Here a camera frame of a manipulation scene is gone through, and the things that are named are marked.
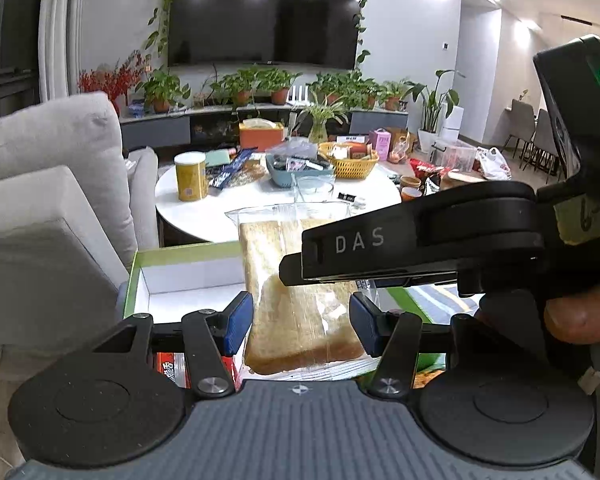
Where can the sliced bread packet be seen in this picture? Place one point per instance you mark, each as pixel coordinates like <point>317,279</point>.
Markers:
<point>290,320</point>

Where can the green plant in glass vase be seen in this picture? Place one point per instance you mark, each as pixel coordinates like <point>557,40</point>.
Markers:
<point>322,115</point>

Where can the yellow woven basket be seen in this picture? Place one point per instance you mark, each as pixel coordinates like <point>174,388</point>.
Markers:
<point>350,162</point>

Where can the blue plastic basket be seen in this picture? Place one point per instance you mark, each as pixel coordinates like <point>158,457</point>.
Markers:
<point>300,172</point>

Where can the orange tissue box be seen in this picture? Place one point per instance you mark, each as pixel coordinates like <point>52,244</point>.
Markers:
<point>260,135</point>

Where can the person's right hand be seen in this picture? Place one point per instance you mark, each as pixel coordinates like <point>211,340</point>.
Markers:
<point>580,315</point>

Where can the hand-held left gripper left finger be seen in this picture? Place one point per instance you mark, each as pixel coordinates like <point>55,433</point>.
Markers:
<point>237,322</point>

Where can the tall plant in white pot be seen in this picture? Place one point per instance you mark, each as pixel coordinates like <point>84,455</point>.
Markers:
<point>432,105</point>

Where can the clear glass bowl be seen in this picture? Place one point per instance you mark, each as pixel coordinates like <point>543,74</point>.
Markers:
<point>314,187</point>

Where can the yellow canister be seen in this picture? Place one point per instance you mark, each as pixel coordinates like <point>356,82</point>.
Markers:
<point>190,177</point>

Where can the grey dining chairs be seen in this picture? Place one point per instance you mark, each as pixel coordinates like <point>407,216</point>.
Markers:
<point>530,135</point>

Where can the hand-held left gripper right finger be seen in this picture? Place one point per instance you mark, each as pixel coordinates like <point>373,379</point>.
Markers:
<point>365,325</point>

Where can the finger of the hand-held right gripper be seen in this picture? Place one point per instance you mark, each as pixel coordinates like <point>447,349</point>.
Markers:
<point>340,282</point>
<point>430,235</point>

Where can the pink carton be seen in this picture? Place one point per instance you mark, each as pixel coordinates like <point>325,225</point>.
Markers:
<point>380,142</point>

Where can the white floor appliance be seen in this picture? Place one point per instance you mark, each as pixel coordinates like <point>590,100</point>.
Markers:
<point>452,122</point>

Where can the white plastic bag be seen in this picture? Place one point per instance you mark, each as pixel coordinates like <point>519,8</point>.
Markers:
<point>492,164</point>

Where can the orange jar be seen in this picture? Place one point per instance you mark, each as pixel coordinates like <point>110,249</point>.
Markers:
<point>410,187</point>

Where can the grey television cabinet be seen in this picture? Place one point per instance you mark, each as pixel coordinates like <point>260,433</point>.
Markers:
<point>155,127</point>

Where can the red flower bouquet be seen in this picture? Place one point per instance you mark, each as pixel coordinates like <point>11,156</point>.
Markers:
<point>112,80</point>

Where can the white curtain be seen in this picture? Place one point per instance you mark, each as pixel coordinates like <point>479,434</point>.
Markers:
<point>62,25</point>

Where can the green cardboard box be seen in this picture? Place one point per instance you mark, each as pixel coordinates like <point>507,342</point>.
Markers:
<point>180,255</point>

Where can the black television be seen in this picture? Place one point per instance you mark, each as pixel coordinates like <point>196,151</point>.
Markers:
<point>265,15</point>

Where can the potted green plant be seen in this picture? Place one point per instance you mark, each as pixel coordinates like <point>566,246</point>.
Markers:
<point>365,92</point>
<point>280,85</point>
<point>240,85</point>
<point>392,96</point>
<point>162,90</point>
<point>330,87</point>

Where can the dark blue snack packet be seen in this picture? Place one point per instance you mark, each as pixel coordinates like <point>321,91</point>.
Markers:
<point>230,170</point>

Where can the round white table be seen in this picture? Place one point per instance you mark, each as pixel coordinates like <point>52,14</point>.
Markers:
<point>200,215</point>

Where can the white router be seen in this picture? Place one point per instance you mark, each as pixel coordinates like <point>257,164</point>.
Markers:
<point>299,96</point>

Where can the grey sofa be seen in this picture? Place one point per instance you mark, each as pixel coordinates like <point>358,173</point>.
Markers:
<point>45,200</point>

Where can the hanging vine plant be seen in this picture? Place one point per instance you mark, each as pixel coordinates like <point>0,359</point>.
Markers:
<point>167,5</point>
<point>361,35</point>

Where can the red snack bags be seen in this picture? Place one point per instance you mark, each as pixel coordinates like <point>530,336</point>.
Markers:
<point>425,172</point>

